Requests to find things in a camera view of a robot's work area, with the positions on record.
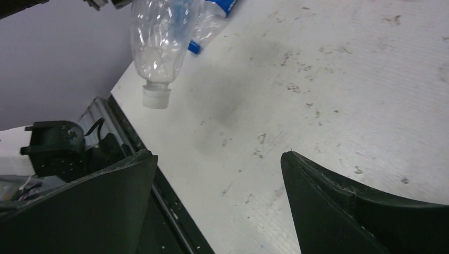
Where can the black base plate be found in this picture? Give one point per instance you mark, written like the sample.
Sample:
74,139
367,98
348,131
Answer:
167,227

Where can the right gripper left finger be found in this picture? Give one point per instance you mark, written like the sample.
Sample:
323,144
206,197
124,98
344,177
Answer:
99,213

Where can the crushed clear bottle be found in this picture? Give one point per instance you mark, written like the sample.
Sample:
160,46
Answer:
160,35

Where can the large Pepsi bottle blue cap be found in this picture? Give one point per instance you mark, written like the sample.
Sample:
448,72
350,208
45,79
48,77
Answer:
212,20

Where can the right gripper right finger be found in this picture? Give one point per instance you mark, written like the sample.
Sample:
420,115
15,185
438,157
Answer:
335,214

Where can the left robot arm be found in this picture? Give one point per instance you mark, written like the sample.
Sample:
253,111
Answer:
59,62

